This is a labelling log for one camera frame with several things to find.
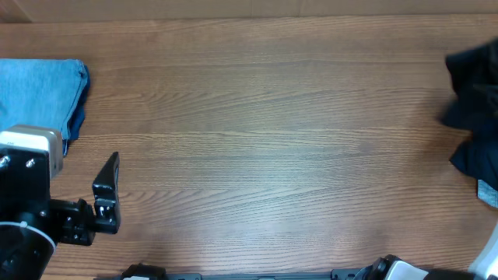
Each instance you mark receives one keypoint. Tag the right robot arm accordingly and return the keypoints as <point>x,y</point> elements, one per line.
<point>391,267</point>

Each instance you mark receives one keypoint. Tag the black garment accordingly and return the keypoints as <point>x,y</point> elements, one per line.
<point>473,76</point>

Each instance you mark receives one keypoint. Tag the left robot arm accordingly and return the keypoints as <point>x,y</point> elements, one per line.
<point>25,250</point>

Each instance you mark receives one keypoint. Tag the dark navy garment pile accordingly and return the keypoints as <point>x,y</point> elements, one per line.
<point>477,158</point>

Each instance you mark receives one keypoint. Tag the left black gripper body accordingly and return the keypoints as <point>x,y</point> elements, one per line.
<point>74,221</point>

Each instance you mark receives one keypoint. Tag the folded light blue jeans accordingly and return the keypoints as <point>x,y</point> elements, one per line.
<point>45,93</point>

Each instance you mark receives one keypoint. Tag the light denim fabric piece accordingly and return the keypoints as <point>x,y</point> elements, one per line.
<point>487,194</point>

